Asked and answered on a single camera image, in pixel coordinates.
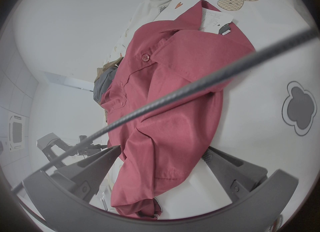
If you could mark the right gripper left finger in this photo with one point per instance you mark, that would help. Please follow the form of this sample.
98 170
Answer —
90 176

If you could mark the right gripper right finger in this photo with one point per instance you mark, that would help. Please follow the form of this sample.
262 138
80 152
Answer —
237 178

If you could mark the red shirt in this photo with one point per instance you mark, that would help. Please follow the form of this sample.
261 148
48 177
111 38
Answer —
175 76

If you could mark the white ceiling air conditioner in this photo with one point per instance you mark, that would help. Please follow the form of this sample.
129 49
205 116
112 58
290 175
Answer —
17 132

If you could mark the grey garment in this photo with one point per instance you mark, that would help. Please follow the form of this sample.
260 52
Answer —
102 86

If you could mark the brown garment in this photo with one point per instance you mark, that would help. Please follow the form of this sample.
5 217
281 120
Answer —
107 66

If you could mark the bed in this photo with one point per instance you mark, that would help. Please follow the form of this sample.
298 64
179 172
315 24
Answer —
262 51

